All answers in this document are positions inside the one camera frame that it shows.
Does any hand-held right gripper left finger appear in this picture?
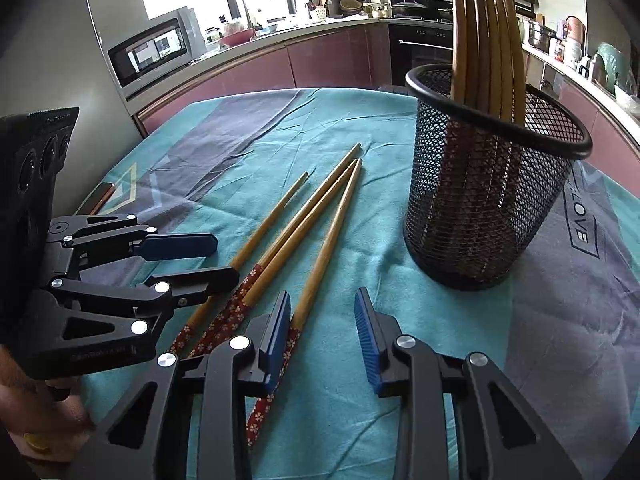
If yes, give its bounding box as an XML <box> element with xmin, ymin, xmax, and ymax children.
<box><xmin>67</xmin><ymin>290</ymin><xmax>292</xmax><ymax>480</ymax></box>

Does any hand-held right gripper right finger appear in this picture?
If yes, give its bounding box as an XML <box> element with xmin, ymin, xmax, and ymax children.
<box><xmin>354</xmin><ymin>287</ymin><xmax>583</xmax><ymax>480</ymax></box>

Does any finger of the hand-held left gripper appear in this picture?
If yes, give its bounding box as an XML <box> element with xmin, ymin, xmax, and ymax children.
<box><xmin>20</xmin><ymin>266</ymin><xmax>241</xmax><ymax>380</ymax></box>
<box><xmin>47</xmin><ymin>214</ymin><xmax>219</xmax><ymax>281</ymax></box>

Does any wooden chopstick red floral end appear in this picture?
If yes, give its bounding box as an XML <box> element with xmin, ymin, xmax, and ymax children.
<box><xmin>246</xmin><ymin>158</ymin><xmax>363</xmax><ymax>447</ymax></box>
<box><xmin>169</xmin><ymin>172</ymin><xmax>310</xmax><ymax>356</ymax></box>

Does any wooden chopsticks bundle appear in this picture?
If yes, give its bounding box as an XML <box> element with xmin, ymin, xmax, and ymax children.
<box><xmin>186</xmin><ymin>143</ymin><xmax>362</xmax><ymax>359</ymax></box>

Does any black mesh holder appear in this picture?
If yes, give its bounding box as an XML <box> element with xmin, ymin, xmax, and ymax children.
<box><xmin>404</xmin><ymin>63</ymin><xmax>593</xmax><ymax>292</ymax></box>

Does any person's left hand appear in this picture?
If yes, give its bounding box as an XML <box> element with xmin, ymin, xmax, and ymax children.
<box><xmin>0</xmin><ymin>347</ymin><xmax>96</xmax><ymax>466</ymax></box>

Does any dark smartphone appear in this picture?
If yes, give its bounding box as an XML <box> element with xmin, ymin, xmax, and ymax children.
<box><xmin>74</xmin><ymin>181</ymin><xmax>116</xmax><ymax>217</ymax></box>

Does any grey refrigerator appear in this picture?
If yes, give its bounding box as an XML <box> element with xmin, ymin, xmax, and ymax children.
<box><xmin>0</xmin><ymin>0</ymin><xmax>146</xmax><ymax>221</ymax></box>

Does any teal and grey tablecloth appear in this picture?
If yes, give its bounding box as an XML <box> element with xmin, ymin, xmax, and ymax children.
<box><xmin>75</xmin><ymin>85</ymin><xmax>640</xmax><ymax>480</ymax></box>

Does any white countertop oven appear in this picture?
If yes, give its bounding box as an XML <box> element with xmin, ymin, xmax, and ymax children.
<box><xmin>107</xmin><ymin>6</ymin><xmax>207</xmax><ymax>101</ymax></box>

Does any pink bowl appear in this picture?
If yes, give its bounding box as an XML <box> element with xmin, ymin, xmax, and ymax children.
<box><xmin>220</xmin><ymin>27</ymin><xmax>257</xmax><ymax>48</ymax></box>

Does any pink base cabinet unit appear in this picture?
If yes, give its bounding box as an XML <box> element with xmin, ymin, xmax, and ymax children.
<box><xmin>131</xmin><ymin>17</ymin><xmax>393</xmax><ymax>136</ymax></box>
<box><xmin>520</xmin><ymin>42</ymin><xmax>640</xmax><ymax>181</ymax></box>

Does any built-in black oven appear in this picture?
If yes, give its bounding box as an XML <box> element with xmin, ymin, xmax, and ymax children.
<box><xmin>387</xmin><ymin>22</ymin><xmax>455</xmax><ymax>88</ymax></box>

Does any black lidded wok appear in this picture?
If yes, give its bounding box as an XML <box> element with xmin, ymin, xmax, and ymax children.
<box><xmin>391</xmin><ymin>0</ymin><xmax>428</xmax><ymax>18</ymax></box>

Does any steel steamer pot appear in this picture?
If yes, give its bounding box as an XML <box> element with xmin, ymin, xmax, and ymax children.
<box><xmin>525</xmin><ymin>21</ymin><xmax>556</xmax><ymax>51</ymax></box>

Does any white canister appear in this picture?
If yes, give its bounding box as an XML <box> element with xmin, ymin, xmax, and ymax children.
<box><xmin>562</xmin><ymin>40</ymin><xmax>583</xmax><ymax>71</ymax></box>

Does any green air fryer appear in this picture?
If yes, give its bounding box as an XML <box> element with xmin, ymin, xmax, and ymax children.
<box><xmin>595</xmin><ymin>42</ymin><xmax>631</xmax><ymax>91</ymax></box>

